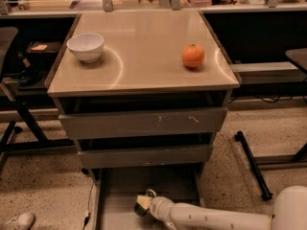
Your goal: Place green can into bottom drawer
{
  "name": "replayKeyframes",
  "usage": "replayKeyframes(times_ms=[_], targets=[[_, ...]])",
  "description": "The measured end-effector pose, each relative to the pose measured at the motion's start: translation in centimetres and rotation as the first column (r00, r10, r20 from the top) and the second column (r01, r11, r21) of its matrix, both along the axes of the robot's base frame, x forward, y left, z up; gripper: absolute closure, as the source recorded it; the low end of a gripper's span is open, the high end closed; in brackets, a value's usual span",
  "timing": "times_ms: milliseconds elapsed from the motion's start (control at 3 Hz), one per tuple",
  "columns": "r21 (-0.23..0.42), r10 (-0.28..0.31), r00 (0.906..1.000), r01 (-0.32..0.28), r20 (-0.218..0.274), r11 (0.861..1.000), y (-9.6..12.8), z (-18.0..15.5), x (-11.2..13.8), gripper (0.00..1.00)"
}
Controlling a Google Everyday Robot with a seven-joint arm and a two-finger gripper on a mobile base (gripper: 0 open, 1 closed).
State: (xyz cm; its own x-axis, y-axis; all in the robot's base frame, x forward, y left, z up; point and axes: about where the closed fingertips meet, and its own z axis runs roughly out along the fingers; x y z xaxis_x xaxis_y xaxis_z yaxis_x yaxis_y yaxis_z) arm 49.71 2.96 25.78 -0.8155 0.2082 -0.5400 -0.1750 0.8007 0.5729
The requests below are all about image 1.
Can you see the white ceramic bowl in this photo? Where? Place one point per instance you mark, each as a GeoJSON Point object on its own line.
{"type": "Point", "coordinates": [86, 47]}

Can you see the black table leg base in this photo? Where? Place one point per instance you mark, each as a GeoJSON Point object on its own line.
{"type": "Point", "coordinates": [266, 194]}

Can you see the grey drawer cabinet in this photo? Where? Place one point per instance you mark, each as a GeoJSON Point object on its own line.
{"type": "Point", "coordinates": [142, 55]}

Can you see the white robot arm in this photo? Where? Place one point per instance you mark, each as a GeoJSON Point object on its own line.
{"type": "Point", "coordinates": [289, 212]}

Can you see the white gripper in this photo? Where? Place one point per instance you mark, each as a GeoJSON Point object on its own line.
{"type": "Point", "coordinates": [158, 205]}

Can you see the top grey drawer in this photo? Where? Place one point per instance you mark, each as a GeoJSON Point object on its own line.
{"type": "Point", "coordinates": [149, 114]}

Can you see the black box with label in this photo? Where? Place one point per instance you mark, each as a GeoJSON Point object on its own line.
{"type": "Point", "coordinates": [37, 47]}

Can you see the grey drawer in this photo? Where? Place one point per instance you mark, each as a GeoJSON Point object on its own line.
{"type": "Point", "coordinates": [119, 188]}
{"type": "Point", "coordinates": [146, 150]}
{"type": "Point", "coordinates": [149, 114]}

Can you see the green soda can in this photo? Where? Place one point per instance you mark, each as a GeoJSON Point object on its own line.
{"type": "Point", "coordinates": [143, 213]}

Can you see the orange fruit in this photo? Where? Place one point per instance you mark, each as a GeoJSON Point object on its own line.
{"type": "Point", "coordinates": [192, 55]}

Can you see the bottom grey drawer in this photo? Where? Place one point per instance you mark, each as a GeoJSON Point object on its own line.
{"type": "Point", "coordinates": [119, 188]}

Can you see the white shoe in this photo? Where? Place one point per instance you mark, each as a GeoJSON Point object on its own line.
{"type": "Point", "coordinates": [21, 222]}

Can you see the middle grey drawer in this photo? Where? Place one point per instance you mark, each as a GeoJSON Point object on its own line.
{"type": "Point", "coordinates": [146, 150]}

